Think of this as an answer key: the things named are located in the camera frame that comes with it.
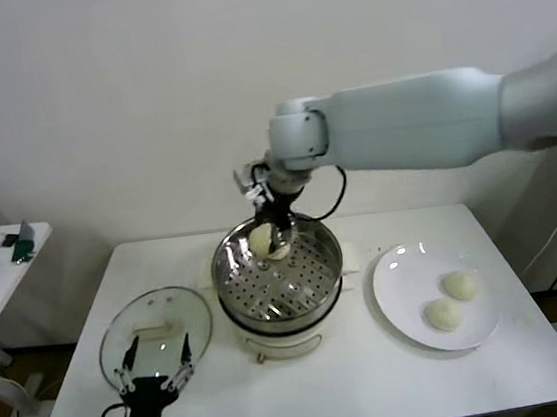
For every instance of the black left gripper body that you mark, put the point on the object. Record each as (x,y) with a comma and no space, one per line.
(143,410)

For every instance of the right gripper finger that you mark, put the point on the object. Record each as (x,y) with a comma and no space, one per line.
(284,235)
(259,222)

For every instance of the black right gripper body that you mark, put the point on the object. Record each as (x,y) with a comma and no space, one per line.
(278,208)

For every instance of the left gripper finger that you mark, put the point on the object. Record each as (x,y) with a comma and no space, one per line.
(128,369)
(184,365)

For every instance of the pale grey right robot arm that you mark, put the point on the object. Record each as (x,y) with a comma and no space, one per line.
(399,119)

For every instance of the stainless steel steamer basket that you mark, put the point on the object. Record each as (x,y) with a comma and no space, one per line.
(277,284)

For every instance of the white electric cooker base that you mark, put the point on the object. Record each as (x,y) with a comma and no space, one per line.
(283,341)

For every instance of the white round plate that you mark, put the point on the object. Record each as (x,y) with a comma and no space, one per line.
(409,294)

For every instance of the green circuit board item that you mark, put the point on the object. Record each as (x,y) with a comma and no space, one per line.
(23,245)

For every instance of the small dark item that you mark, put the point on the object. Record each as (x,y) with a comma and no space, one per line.
(10,242)

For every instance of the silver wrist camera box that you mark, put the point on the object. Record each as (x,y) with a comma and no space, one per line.
(248,182)

